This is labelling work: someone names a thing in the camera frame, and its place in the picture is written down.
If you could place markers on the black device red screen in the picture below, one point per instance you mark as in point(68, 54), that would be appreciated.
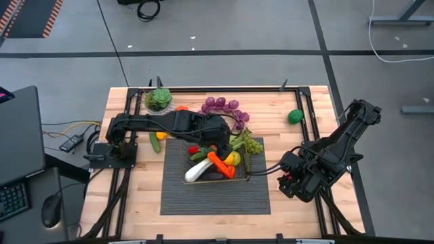
point(5, 95)

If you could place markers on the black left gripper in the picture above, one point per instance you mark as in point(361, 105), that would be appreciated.
point(224, 147)

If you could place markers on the orange carrot with leaves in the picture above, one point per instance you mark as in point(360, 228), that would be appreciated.
point(218, 164)

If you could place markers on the black backlit keyboard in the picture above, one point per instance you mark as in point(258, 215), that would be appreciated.
point(13, 201)

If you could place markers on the grey table foot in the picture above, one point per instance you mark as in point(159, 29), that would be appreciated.
point(417, 109)

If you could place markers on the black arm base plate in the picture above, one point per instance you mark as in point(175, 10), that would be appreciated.
point(101, 162)

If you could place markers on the grey table leg frame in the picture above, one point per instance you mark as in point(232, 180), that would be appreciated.
point(400, 20)

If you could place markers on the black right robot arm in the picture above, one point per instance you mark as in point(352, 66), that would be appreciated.
point(352, 132)

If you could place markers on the orange striped floor mat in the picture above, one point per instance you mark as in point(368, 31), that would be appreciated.
point(30, 17)

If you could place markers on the red tomato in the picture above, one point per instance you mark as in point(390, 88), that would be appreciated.
point(182, 108)

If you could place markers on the green grape bunch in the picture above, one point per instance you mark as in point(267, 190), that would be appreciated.
point(253, 144)

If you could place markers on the black computer mouse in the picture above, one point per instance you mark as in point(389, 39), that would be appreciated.
point(51, 210)

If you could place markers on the pale green celery stalk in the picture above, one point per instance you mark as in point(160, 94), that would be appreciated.
point(196, 173)

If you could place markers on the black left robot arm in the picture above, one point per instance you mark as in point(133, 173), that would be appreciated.
point(183, 123)

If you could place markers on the green cucumber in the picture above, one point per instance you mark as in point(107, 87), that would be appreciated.
point(155, 144)

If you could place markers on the green apple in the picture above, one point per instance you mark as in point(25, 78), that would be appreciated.
point(237, 158)

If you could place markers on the black power adapter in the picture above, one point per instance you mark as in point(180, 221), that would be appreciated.
point(71, 143)

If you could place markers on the grey woven placemat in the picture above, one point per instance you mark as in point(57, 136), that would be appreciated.
point(217, 200)

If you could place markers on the dark grey laptop lid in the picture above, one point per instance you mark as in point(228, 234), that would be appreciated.
point(20, 135)

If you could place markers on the dark green vegetable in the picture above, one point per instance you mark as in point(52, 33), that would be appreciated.
point(247, 162)

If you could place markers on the red-yellow fruit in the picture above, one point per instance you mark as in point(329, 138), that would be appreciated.
point(228, 159)

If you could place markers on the green lime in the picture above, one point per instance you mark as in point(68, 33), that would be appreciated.
point(295, 116)

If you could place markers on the long purple eggplant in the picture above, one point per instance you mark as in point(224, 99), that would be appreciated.
point(212, 176)

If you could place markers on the orange-red bell pepper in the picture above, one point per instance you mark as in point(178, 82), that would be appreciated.
point(231, 172)

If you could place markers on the potted succulent white pot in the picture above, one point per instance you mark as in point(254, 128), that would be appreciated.
point(159, 99)

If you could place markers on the purple grape bunch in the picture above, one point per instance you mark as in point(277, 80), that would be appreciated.
point(220, 102)

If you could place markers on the grey side desk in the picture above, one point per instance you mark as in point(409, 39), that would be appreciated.
point(34, 235)

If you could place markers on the yellow squash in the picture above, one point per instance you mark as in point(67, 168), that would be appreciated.
point(162, 136)

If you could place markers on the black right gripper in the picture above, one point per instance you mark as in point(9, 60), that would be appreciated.
point(303, 184)

